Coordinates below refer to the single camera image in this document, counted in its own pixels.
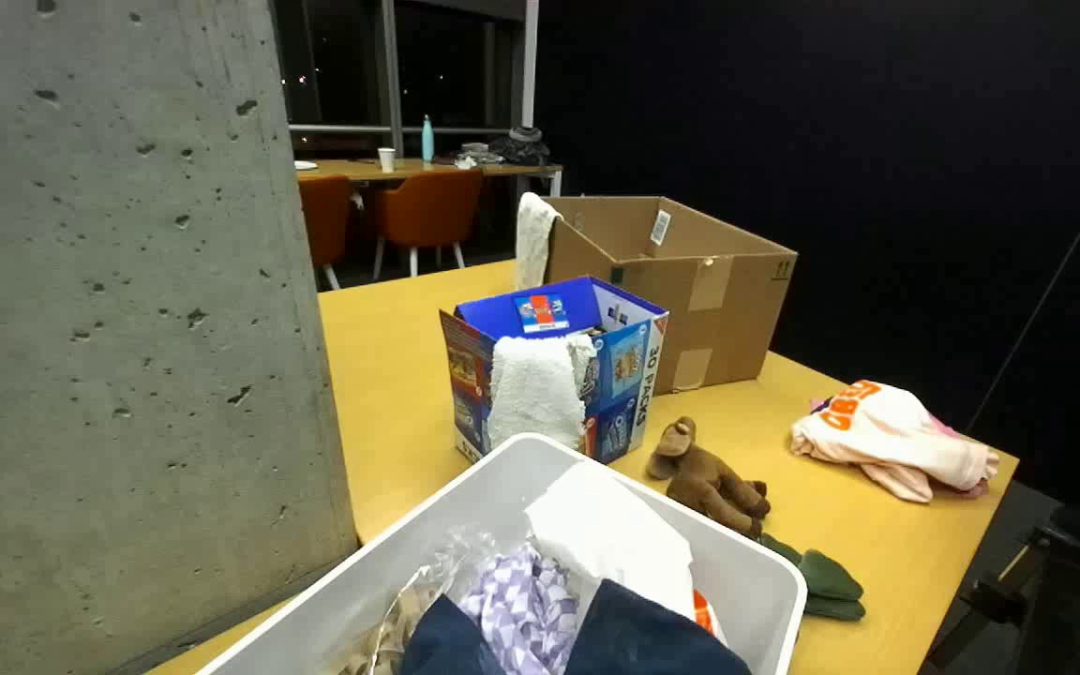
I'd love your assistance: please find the brown stuffed monkey toy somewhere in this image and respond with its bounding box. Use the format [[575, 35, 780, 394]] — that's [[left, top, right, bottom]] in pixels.
[[646, 416, 774, 536]]

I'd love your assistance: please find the white shirt with orange print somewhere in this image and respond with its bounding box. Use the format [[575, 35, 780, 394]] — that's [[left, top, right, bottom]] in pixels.
[[788, 379, 999, 505]]

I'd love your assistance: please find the white cloth in basket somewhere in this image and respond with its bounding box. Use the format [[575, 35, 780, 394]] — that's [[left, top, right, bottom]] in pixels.
[[525, 464, 695, 620]]

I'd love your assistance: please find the white plastic laundry basket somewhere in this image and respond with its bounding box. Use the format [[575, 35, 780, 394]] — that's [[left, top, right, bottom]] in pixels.
[[198, 436, 808, 675]]

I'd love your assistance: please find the green stuffed toy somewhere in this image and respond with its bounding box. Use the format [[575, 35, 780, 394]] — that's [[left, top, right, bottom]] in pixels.
[[761, 531, 866, 621]]

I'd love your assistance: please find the white towel in blue box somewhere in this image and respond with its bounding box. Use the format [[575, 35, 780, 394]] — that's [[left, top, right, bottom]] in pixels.
[[484, 329, 594, 445]]

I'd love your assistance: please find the blue printed cardboard box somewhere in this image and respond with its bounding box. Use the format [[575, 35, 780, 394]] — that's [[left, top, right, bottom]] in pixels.
[[440, 278, 666, 463]]

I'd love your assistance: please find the white cloth on brown box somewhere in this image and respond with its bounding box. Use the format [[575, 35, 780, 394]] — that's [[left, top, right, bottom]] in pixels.
[[514, 193, 558, 290]]

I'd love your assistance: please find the middle orange chair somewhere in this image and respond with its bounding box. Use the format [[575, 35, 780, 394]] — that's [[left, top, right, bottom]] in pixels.
[[368, 169, 484, 275]]

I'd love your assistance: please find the orange chair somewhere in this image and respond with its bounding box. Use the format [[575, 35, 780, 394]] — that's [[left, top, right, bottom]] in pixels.
[[368, 169, 484, 275], [299, 175, 351, 290]]

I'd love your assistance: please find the large brown cardboard box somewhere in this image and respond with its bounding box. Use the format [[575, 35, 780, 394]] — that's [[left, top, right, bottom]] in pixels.
[[549, 195, 796, 394]]

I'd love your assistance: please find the dark bag on counter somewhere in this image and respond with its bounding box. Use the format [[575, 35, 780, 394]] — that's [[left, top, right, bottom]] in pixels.
[[460, 129, 550, 164]]

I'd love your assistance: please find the light blue water bottle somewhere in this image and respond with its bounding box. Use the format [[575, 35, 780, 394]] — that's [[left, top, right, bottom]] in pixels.
[[421, 114, 436, 164]]

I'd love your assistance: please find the white paper cup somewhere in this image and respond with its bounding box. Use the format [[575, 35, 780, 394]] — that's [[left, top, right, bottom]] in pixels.
[[378, 148, 396, 171]]

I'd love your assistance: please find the left orange chair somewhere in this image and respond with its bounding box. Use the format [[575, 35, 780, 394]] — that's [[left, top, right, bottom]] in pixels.
[[299, 175, 351, 290]]

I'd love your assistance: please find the purple checked cloth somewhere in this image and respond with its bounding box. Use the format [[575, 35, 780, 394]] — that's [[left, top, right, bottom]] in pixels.
[[459, 545, 576, 675]]

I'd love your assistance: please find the long wooden counter desk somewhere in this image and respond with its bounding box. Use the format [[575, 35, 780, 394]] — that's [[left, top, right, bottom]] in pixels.
[[293, 156, 566, 195]]

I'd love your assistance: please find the dark navy garment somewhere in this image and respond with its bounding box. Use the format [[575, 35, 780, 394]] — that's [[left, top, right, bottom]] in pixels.
[[394, 580, 755, 675]]

